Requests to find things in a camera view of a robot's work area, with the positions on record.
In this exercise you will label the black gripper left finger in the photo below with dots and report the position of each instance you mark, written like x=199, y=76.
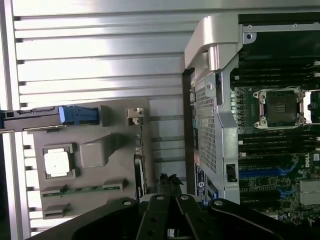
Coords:
x=155, y=217

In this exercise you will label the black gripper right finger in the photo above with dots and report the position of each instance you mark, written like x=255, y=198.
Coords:
x=190, y=217

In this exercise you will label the grey plastic parts rack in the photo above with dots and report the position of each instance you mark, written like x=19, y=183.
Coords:
x=117, y=162

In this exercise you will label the green RAM stick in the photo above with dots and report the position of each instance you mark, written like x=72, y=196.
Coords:
x=85, y=190

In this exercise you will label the blue expansion slot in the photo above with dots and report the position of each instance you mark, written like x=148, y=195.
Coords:
x=257, y=173

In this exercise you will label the open black PC case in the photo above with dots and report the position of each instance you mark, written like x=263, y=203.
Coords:
x=212, y=140

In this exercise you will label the green motherboard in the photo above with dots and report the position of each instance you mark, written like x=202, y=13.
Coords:
x=275, y=160

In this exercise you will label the silver CPU chip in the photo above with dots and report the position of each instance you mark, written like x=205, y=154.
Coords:
x=56, y=162

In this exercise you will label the silver chipset heatsink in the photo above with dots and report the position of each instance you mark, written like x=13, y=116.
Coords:
x=310, y=192

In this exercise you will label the hard disk in blue carrier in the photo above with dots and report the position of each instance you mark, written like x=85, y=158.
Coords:
x=77, y=115

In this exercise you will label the CPU socket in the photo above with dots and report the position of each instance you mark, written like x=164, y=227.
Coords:
x=281, y=107

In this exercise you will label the metal socket cover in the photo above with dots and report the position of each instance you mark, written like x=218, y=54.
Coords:
x=313, y=106

